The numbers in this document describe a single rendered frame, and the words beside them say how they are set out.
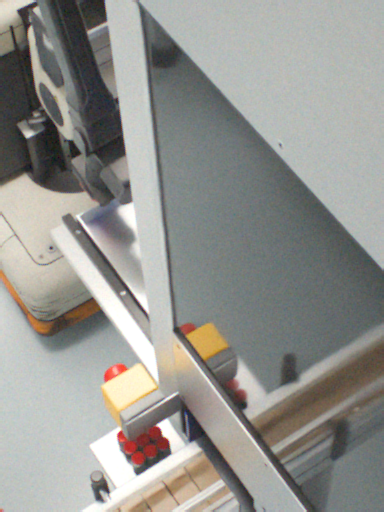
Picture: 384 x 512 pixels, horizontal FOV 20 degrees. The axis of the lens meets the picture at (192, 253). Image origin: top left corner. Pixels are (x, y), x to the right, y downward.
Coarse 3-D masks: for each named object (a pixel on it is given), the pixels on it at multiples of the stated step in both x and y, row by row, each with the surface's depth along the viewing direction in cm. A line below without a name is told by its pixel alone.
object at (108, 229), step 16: (96, 208) 196; (112, 208) 199; (128, 208) 199; (80, 224) 195; (96, 224) 197; (112, 224) 197; (128, 224) 197; (96, 240) 192; (112, 240) 195; (128, 240) 195; (112, 256) 193; (128, 256) 193; (128, 272) 191; (128, 288) 187; (144, 288) 190; (144, 304) 185
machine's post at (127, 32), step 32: (128, 0) 99; (128, 32) 103; (128, 64) 108; (128, 96) 113; (128, 128) 118; (128, 160) 124; (160, 192) 122; (160, 224) 127; (160, 256) 133; (160, 288) 141; (160, 320) 149; (160, 352) 159; (160, 384) 171
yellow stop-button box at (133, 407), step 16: (144, 368) 164; (112, 384) 163; (128, 384) 163; (144, 384) 163; (112, 400) 161; (128, 400) 161; (144, 400) 161; (160, 400) 161; (112, 416) 167; (128, 416) 160
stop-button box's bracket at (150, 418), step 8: (168, 400) 162; (176, 400) 164; (152, 408) 161; (160, 408) 162; (168, 408) 164; (176, 408) 166; (144, 416) 161; (152, 416) 163; (160, 416) 165; (168, 416) 166; (128, 424) 160; (136, 424) 162; (144, 424) 163; (152, 424) 165; (128, 432) 162; (136, 432) 164
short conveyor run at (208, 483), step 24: (168, 456) 167; (192, 456) 163; (96, 480) 158; (144, 480) 161; (168, 480) 165; (216, 480) 165; (96, 504) 163; (120, 504) 160; (144, 504) 163; (168, 504) 163; (192, 504) 159; (216, 504) 162; (240, 504) 163
